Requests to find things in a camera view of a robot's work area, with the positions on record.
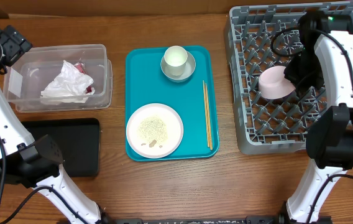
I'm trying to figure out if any pink bowl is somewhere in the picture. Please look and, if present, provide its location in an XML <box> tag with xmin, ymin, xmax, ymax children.
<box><xmin>259</xmin><ymin>65</ymin><xmax>295</xmax><ymax>100</ymax></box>

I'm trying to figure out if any white napkin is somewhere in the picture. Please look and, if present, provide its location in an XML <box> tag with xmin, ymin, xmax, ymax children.
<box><xmin>40</xmin><ymin>60</ymin><xmax>95</xmax><ymax>105</ymax></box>

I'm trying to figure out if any red sauce packet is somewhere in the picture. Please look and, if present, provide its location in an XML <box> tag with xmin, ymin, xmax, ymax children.
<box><xmin>74</xmin><ymin>63</ymin><xmax>93</xmax><ymax>94</ymax></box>

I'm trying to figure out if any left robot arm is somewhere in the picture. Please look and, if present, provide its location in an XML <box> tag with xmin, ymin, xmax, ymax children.
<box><xmin>0</xmin><ymin>26</ymin><xmax>108</xmax><ymax>223</ymax></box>

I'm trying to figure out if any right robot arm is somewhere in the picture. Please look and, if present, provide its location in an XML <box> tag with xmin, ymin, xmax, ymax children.
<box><xmin>279</xmin><ymin>11</ymin><xmax>353</xmax><ymax>223</ymax></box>

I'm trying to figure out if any clear plastic bin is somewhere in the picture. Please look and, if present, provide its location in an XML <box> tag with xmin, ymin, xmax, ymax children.
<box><xmin>3</xmin><ymin>44</ymin><xmax>112</xmax><ymax>113</ymax></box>

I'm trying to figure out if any grey dish rack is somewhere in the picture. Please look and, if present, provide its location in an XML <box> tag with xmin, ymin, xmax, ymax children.
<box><xmin>225</xmin><ymin>1</ymin><xmax>353</xmax><ymax>154</ymax></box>

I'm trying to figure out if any black tray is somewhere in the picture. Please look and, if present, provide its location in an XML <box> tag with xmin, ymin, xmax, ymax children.
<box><xmin>22</xmin><ymin>118</ymin><xmax>101</xmax><ymax>177</ymax></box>

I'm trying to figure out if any grey small bowl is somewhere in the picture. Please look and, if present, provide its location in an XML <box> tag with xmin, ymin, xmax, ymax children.
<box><xmin>160</xmin><ymin>52</ymin><xmax>196</xmax><ymax>83</ymax></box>

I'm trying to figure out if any white paper cup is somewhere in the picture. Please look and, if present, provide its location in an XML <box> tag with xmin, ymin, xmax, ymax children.
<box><xmin>163</xmin><ymin>45</ymin><xmax>188</xmax><ymax>77</ymax></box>

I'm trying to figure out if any teal serving tray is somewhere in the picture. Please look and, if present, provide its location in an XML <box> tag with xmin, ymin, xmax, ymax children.
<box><xmin>125</xmin><ymin>45</ymin><xmax>220</xmax><ymax>161</ymax></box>

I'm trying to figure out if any white round plate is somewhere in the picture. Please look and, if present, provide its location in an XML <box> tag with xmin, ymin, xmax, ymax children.
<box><xmin>126</xmin><ymin>103</ymin><xmax>184</xmax><ymax>159</ymax></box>

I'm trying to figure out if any food scrap on plate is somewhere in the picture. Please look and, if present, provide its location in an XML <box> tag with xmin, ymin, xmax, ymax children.
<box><xmin>149</xmin><ymin>140</ymin><xmax>157</xmax><ymax>147</ymax></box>

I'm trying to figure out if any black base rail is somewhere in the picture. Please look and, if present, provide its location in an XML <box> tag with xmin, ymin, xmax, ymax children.
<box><xmin>114</xmin><ymin>216</ymin><xmax>275</xmax><ymax>224</ymax></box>

